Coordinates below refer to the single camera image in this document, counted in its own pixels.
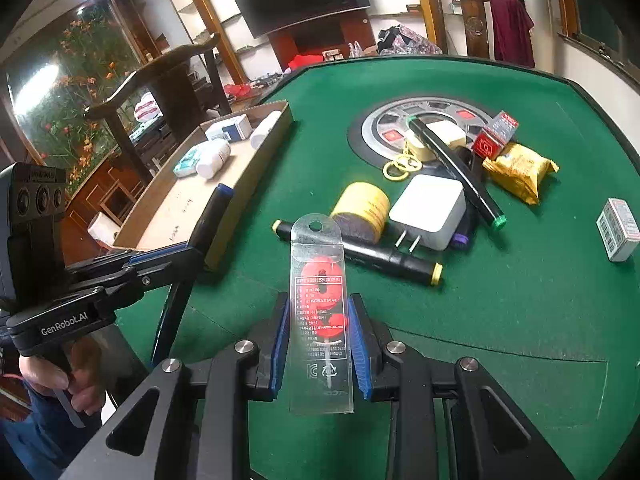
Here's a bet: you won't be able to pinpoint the clear pack red item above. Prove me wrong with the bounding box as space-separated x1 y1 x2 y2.
288 214 354 416

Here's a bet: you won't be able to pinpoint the black marker blue cap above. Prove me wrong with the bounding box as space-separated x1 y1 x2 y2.
188 183 234 257

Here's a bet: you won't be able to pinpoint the black marker yellow caps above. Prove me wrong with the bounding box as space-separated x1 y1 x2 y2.
271 220 444 286

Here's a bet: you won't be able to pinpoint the teal tissue pack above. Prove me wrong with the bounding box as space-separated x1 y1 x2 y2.
172 145 201 179

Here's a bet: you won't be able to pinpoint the white plastic bottle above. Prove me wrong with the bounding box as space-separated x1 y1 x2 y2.
195 138 231 180

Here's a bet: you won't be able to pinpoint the yellow balm jar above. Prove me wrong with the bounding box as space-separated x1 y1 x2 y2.
330 182 390 244

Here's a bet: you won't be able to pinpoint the black marker purple cap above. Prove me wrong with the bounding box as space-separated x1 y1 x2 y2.
449 202 478 250

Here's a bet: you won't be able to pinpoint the white and blue medicine box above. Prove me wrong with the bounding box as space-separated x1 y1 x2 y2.
205 114 254 143

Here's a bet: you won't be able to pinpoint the white gold keychain case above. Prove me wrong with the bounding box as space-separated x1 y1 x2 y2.
382 116 466 182

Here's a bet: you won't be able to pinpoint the black marker green cap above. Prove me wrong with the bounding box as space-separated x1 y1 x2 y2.
406 116 506 232

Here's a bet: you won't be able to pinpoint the small white barcode box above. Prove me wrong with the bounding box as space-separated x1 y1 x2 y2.
596 198 640 262

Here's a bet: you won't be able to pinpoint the white bottle green label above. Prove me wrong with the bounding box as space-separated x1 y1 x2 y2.
250 110 282 150

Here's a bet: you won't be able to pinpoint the person's left hand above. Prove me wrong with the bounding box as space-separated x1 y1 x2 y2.
18 336 106 415

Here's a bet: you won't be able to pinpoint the cardboard tray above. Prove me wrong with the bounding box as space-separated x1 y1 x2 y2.
114 101 293 271

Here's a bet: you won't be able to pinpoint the white plastic bag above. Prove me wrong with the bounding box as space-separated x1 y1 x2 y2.
134 91 162 124

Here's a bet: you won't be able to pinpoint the dark wooden chair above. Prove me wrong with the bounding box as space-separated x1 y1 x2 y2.
82 32 234 187

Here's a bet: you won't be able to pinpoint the round table centre console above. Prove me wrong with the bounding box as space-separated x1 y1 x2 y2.
347 95 507 170

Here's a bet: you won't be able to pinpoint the yellow snack packet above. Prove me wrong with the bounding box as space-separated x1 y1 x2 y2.
483 142 560 205

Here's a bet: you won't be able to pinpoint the red bag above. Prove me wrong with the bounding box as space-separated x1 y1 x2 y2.
288 54 324 70

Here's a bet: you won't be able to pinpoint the patterned clothes pile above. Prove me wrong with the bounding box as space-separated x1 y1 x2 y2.
376 24 442 55

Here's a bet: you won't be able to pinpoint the maroon cloth on chair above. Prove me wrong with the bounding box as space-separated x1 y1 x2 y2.
489 0 535 68

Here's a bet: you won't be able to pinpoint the window with green grille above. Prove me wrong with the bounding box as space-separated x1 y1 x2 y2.
559 0 639 86

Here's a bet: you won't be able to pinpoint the wooden chair by wall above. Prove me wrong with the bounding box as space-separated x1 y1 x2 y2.
430 0 494 60

